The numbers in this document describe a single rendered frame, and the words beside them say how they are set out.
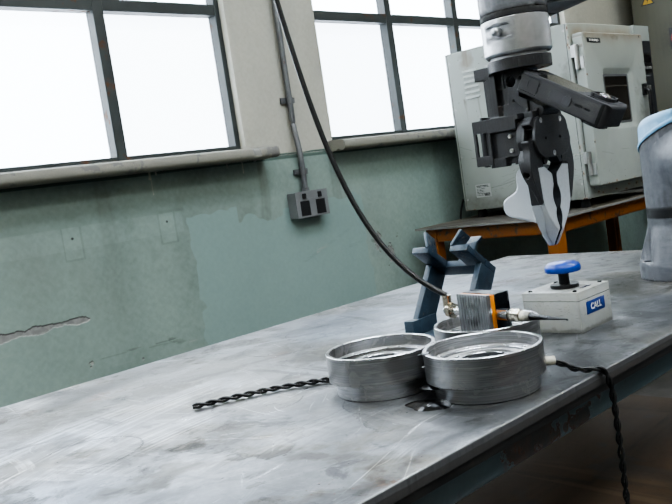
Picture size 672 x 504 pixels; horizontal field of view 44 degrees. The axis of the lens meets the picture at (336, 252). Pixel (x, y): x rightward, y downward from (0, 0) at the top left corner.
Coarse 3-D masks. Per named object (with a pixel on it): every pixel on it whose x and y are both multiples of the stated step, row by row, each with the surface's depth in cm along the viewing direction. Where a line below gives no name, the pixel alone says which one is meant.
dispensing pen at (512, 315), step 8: (448, 296) 86; (496, 296) 80; (504, 296) 80; (448, 304) 86; (456, 304) 86; (496, 304) 80; (504, 304) 80; (448, 312) 85; (456, 312) 85; (496, 312) 79; (504, 312) 79; (512, 312) 78; (520, 312) 77; (528, 312) 76; (504, 320) 79; (512, 320) 78; (520, 320) 77; (528, 320) 76
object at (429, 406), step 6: (414, 402) 71; (420, 402) 71; (426, 402) 70; (432, 402) 70; (438, 402) 70; (444, 402) 70; (414, 408) 70; (420, 408) 69; (426, 408) 69; (432, 408) 69; (438, 408) 69; (444, 408) 69
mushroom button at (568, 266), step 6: (552, 264) 92; (558, 264) 92; (564, 264) 91; (570, 264) 91; (576, 264) 92; (546, 270) 93; (552, 270) 92; (558, 270) 91; (564, 270) 91; (570, 270) 91; (576, 270) 91; (558, 276) 93; (564, 276) 93; (564, 282) 93
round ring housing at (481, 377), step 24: (456, 336) 77; (480, 336) 77; (504, 336) 76; (528, 336) 74; (432, 360) 70; (456, 360) 68; (480, 360) 67; (504, 360) 67; (528, 360) 68; (432, 384) 71; (456, 384) 68; (480, 384) 67; (504, 384) 67; (528, 384) 69
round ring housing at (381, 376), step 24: (384, 336) 83; (408, 336) 82; (432, 336) 79; (336, 360) 75; (360, 360) 73; (384, 360) 73; (408, 360) 73; (336, 384) 76; (360, 384) 74; (384, 384) 73; (408, 384) 74
